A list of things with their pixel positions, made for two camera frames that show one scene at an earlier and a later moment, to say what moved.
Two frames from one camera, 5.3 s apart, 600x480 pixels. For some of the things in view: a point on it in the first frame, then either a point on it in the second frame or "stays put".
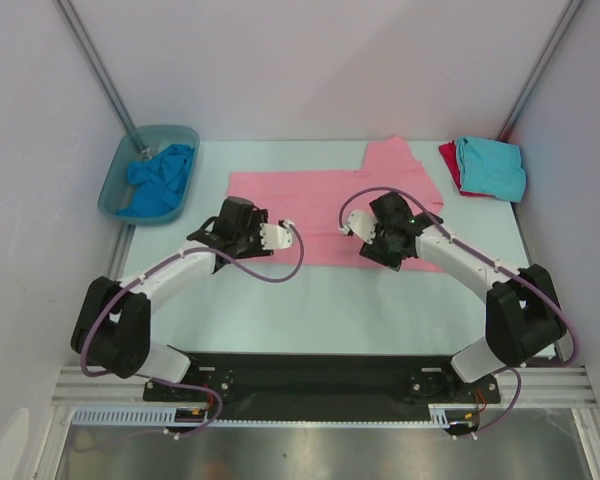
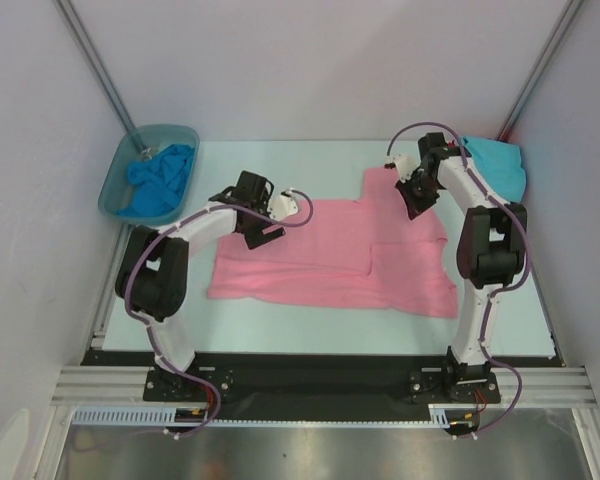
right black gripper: (380, 255) → (419, 192)
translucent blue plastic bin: (150, 176) stays put
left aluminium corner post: (97, 62) stays put
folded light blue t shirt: (490, 168) stays put
